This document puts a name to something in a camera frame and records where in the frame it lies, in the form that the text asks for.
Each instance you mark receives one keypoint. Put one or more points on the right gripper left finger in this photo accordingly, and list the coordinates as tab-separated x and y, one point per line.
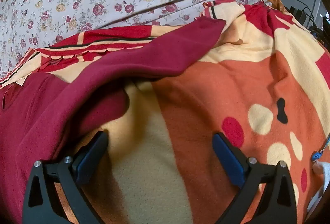
41	201

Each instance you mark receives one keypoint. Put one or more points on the maroon fleece garment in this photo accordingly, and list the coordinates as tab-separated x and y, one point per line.
78	87

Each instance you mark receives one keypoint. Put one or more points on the red orange patterned blanket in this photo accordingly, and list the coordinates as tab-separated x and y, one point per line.
241	136

